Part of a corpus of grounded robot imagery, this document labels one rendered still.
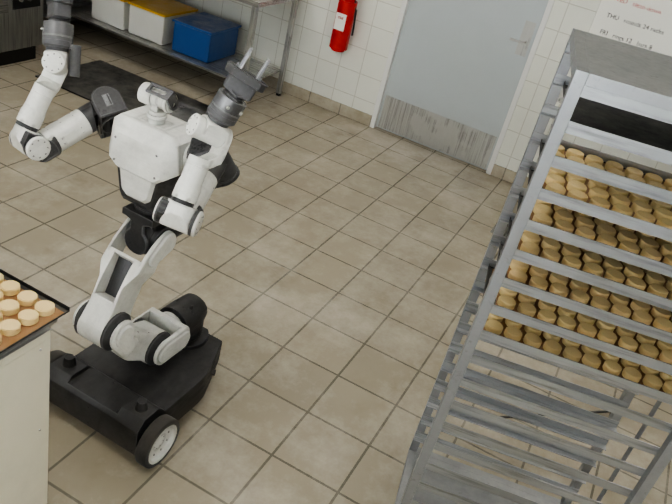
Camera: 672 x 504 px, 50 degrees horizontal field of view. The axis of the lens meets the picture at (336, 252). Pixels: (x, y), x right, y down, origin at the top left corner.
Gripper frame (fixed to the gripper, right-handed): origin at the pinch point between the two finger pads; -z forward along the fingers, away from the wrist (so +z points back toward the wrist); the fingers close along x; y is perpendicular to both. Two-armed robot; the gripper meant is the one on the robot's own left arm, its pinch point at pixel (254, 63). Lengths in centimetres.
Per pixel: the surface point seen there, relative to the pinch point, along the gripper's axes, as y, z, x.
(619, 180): -44, -32, -82
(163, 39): 423, 95, 36
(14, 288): -22, 83, 24
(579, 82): -44, -44, -58
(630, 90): -48, -49, -67
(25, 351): -33, 91, 13
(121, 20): 442, 105, 72
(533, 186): -40, -19, -68
